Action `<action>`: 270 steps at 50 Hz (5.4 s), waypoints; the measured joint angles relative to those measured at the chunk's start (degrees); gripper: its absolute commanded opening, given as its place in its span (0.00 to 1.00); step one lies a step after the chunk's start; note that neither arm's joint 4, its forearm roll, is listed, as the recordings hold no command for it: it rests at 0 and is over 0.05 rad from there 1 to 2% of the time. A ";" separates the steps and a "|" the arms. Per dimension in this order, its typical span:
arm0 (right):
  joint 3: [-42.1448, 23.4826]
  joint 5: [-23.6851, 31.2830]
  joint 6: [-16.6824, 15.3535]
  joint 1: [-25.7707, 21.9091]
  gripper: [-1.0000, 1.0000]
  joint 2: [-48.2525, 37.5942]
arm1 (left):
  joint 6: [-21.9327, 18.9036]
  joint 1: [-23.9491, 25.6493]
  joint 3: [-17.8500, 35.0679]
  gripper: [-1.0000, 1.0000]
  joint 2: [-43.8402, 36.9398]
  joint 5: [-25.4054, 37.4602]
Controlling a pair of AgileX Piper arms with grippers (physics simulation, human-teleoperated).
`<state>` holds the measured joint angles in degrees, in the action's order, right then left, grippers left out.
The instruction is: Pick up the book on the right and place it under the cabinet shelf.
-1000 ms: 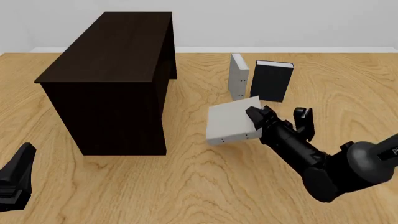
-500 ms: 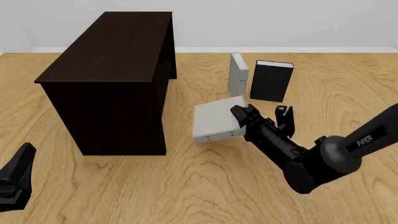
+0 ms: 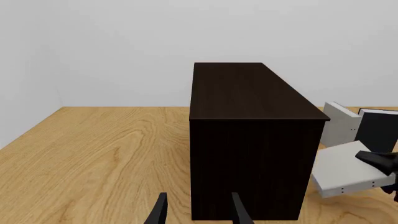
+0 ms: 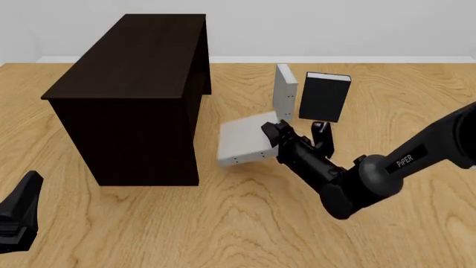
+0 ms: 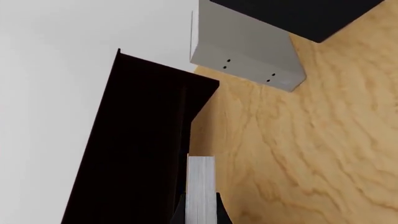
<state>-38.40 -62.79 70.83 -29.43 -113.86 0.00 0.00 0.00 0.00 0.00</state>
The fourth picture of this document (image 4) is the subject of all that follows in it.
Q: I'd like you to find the white hardcover book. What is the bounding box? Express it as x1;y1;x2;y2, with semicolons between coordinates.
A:
216;110;280;168
272;63;299;122

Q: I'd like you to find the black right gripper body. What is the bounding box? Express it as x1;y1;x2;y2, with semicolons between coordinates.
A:
274;119;312;154

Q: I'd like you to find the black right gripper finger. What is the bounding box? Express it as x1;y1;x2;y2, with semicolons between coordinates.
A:
260;121;280;148

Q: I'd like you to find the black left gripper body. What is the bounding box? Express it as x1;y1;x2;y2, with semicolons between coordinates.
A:
0;219;39;255

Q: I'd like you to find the dark brown wooden cabinet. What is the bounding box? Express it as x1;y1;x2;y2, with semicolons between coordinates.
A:
39;13;213;188

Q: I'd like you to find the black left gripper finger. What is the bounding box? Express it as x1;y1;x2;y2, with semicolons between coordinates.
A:
0;170;45;224

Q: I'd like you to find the black hardcover book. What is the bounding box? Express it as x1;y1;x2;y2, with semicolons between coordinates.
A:
297;71;353;124

